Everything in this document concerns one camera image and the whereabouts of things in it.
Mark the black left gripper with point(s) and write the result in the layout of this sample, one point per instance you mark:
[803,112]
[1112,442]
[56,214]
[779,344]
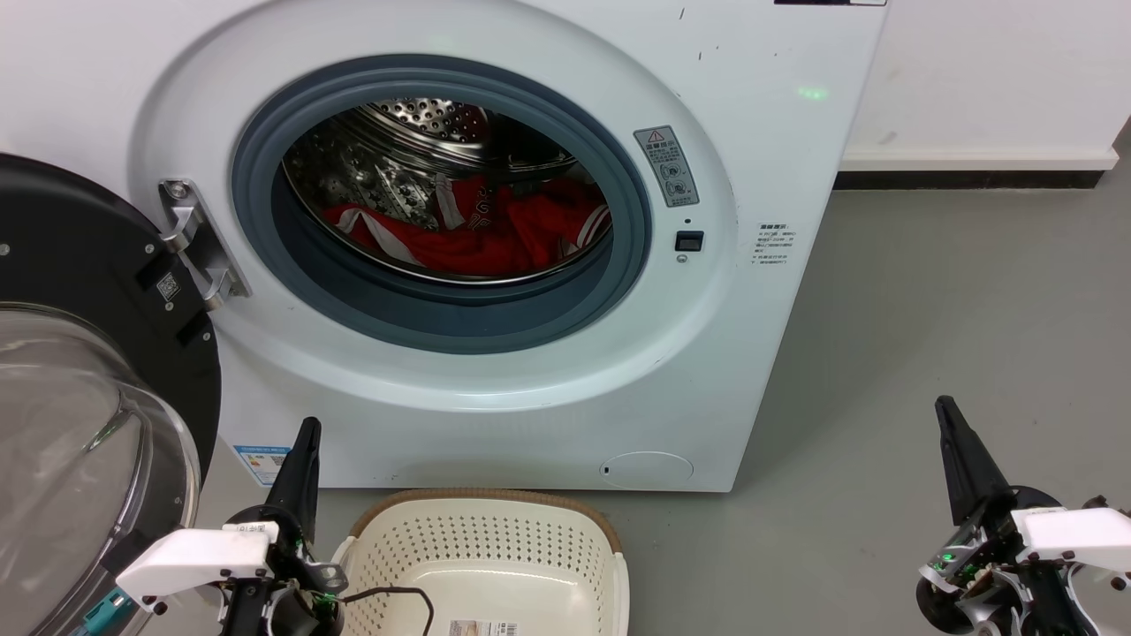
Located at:
[292,609]

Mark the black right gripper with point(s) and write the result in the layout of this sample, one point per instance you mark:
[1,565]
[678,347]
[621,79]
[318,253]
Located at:
[990,548]

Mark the red and white garment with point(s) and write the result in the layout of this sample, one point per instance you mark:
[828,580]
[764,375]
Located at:
[495,238]

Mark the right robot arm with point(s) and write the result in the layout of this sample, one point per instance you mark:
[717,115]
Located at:
[1096,503]

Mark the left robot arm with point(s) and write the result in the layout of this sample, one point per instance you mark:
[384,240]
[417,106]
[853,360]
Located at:
[110,611]

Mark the cream perforated laundry basket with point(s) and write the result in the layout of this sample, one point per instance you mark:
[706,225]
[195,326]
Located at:
[495,548]

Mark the black round washer door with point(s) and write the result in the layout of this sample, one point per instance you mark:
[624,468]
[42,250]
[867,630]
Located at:
[71,238]

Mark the blue energy rating label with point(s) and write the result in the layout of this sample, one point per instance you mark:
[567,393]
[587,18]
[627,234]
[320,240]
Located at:
[261,466]

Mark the grey rubber door gasket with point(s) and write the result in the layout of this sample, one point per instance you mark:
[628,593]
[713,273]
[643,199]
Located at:
[442,322]

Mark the white QR code sticker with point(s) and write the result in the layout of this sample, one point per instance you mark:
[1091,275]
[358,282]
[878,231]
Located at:
[169,287]

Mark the silver metal door hinge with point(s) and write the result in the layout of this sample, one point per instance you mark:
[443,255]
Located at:
[208,258]

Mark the clear door glass bowl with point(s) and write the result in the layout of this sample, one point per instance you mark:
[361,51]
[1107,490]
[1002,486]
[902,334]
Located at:
[62,442]

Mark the white front-load washing machine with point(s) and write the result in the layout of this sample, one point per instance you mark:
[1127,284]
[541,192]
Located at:
[751,353]

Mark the small printed text label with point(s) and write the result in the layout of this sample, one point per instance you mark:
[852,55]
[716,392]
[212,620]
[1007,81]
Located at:
[775,245]

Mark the white and black baseboard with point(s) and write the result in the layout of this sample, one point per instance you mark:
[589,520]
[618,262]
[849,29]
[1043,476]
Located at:
[972,163]

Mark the stainless steel perforated drum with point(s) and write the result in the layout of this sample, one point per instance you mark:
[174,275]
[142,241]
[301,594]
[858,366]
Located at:
[371,177]

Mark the round white filter cover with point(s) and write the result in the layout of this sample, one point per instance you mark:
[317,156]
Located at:
[647,470]

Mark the black door latch socket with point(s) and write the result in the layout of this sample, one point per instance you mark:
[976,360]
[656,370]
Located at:
[689,241]

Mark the grey warning sticker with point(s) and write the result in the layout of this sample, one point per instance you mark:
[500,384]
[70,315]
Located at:
[667,166]

